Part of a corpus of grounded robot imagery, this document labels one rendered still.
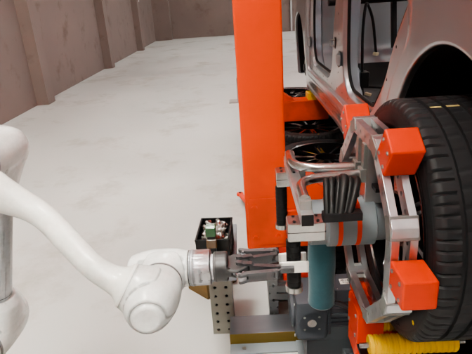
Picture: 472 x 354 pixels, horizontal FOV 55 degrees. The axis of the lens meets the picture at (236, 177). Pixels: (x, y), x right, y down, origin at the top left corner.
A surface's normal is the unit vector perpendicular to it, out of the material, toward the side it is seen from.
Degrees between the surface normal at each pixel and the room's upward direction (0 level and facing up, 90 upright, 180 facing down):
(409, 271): 0
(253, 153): 90
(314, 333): 90
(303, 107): 90
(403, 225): 45
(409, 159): 125
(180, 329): 0
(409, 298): 90
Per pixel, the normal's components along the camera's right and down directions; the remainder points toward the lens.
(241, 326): -0.07, -0.93
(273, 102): 0.00, 0.37
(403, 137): -0.06, -0.55
